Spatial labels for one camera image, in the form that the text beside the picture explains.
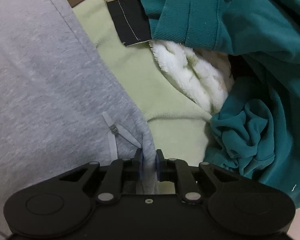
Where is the black garment with beige trim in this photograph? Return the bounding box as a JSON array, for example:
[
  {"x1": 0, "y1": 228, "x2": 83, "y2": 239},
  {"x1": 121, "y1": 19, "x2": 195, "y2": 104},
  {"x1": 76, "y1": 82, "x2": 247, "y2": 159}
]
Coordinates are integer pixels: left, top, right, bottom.
[{"x1": 68, "y1": 0, "x2": 152, "y2": 46}]

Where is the white fluffy cloth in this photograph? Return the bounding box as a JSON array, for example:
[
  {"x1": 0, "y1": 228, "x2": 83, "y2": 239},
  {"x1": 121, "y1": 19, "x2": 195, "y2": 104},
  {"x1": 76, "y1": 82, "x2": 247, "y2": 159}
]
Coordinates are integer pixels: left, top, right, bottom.
[{"x1": 149, "y1": 40, "x2": 234, "y2": 115}]

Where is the teal sweatshirt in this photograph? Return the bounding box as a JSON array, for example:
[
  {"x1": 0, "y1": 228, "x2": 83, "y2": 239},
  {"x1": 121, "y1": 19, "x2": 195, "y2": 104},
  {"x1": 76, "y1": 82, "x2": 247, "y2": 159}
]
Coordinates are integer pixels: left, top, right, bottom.
[{"x1": 141, "y1": 0, "x2": 300, "y2": 207}]

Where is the light green bed blanket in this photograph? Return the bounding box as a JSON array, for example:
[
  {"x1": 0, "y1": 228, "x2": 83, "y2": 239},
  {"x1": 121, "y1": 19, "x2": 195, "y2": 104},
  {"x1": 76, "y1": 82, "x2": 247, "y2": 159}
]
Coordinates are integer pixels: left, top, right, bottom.
[{"x1": 53, "y1": 0, "x2": 213, "y2": 196}]

